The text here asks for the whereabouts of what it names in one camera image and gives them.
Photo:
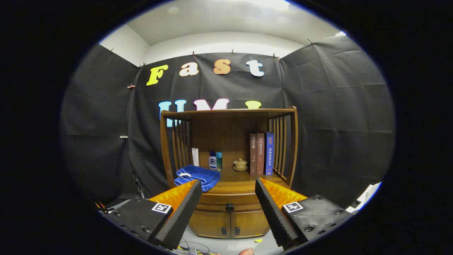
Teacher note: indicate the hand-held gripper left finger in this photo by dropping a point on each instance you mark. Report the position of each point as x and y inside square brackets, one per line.
[184, 216]

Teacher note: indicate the white bottle with blue cap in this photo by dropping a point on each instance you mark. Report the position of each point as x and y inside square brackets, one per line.
[212, 162]

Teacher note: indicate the small white device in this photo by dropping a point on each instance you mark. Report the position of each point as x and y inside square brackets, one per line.
[193, 251]

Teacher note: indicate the wooden cabinet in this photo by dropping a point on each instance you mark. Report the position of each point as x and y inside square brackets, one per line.
[226, 134]

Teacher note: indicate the teal bottle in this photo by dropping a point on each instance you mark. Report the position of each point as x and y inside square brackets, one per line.
[219, 161]

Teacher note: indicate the dark brown book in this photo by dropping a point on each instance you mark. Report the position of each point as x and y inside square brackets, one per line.
[253, 156]

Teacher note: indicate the blue folded towel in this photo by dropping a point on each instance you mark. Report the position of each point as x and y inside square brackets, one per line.
[201, 175]

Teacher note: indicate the white tube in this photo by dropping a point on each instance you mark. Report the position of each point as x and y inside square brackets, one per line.
[195, 157]

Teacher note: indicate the black backdrop cloth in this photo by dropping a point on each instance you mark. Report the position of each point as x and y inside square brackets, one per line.
[336, 106]

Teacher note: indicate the reddish brown book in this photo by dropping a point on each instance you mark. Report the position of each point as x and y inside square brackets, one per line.
[261, 154]

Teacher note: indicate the beige lidded teacup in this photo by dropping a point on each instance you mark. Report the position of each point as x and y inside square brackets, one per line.
[240, 164]

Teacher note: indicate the black electronics box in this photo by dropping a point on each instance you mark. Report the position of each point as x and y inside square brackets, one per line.
[106, 209]

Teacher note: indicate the blue book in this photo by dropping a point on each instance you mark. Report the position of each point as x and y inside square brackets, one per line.
[269, 154]

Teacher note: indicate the wooden drawer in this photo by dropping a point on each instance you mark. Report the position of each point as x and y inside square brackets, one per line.
[217, 202]

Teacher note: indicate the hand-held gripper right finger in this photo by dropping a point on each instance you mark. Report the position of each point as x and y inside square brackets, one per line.
[274, 216]

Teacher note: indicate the wooden cabinet door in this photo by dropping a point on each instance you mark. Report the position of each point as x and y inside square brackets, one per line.
[208, 224]
[249, 223]

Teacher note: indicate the white box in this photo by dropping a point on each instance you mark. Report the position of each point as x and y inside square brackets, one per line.
[366, 196]

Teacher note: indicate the wooden countertop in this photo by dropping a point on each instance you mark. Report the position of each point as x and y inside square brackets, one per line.
[235, 179]

